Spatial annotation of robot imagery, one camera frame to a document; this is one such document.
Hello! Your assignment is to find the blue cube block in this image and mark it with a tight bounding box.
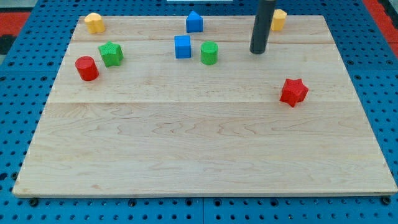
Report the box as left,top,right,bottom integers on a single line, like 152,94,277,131
174,35,192,59

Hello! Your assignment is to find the light wooden board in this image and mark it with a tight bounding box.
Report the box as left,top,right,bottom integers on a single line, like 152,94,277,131
13,16,397,198

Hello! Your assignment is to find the green cylinder block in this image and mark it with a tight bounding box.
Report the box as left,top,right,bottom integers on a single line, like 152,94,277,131
200,41,218,65

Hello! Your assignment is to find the blue triangular prism block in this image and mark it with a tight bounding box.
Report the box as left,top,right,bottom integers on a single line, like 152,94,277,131
185,11,203,33

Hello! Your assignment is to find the red star block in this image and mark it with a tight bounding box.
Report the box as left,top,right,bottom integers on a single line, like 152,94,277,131
279,78,309,108

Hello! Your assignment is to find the green star block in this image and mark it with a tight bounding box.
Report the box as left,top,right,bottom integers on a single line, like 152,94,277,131
98,41,124,67

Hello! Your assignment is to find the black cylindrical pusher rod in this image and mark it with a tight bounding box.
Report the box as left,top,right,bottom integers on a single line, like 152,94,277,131
249,0,277,54

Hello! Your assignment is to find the red cylinder block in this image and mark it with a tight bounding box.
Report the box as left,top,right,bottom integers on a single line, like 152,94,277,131
75,56,99,81

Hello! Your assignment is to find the yellow hexagon block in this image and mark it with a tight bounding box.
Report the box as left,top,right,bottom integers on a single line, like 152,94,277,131
271,9,287,31

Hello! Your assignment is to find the yellow heart block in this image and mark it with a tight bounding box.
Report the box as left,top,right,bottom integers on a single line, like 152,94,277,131
84,12,106,34

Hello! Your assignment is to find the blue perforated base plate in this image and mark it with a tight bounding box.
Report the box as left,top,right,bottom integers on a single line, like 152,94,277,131
1,0,397,223

